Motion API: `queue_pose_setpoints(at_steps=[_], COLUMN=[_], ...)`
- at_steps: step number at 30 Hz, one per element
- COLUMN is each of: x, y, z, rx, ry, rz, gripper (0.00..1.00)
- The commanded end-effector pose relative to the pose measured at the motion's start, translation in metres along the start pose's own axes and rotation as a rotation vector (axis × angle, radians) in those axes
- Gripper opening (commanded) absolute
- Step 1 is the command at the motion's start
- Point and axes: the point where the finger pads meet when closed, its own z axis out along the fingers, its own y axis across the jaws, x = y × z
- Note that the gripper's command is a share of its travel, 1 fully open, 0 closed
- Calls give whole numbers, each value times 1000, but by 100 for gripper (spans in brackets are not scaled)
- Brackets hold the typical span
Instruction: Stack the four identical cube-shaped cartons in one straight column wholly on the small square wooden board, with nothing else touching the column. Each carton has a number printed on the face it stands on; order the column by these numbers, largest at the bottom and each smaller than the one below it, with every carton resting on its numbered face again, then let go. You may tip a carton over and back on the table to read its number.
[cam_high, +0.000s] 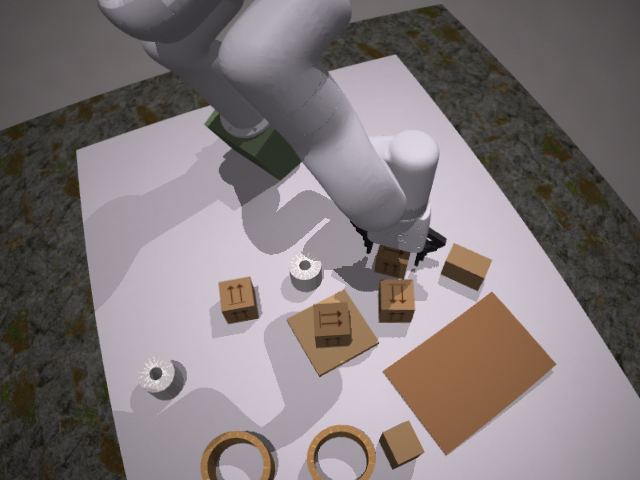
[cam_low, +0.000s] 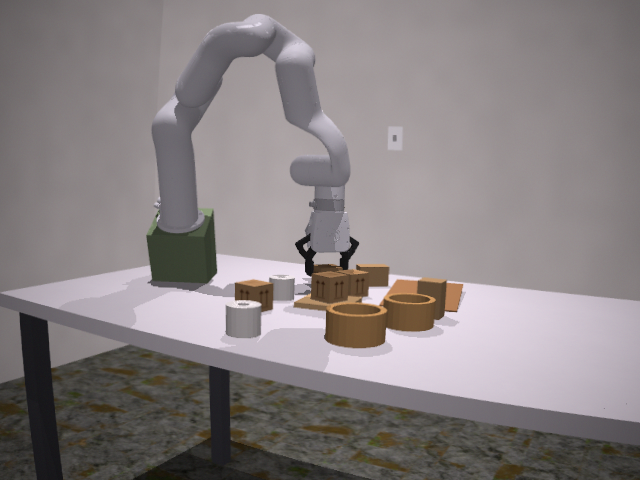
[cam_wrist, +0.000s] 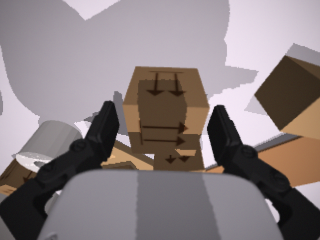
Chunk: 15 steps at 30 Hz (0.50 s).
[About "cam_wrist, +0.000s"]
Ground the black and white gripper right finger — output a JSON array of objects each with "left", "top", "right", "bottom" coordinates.
[{"left": 207, "top": 105, "right": 320, "bottom": 240}]

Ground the brown rectangular board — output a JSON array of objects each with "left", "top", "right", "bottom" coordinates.
[{"left": 257, "top": 136, "right": 320, "bottom": 187}]

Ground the square wooden board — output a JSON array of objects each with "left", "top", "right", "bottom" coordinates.
[{"left": 101, "top": 140, "right": 154, "bottom": 170}]

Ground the brown cardboard box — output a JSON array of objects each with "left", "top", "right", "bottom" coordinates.
[
  {"left": 122, "top": 66, "right": 210, "bottom": 156},
  {"left": 0, "top": 158, "right": 37, "bottom": 196},
  {"left": 254, "top": 55, "right": 320, "bottom": 140},
  {"left": 103, "top": 164, "right": 134, "bottom": 169},
  {"left": 153, "top": 141, "right": 205, "bottom": 172}
]

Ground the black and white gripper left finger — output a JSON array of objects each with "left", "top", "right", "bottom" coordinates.
[{"left": 0, "top": 101, "right": 120, "bottom": 240}]

